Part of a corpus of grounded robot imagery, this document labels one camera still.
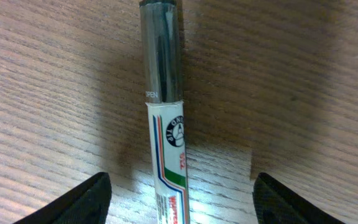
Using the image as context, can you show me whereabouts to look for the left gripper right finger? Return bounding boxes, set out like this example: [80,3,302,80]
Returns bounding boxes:
[252,172,344,224]

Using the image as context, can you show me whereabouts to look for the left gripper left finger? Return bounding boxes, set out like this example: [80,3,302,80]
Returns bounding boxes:
[15,172,112,224]

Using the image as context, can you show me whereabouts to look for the black whiteboard marker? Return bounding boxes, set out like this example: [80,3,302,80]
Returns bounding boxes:
[139,0,190,224]

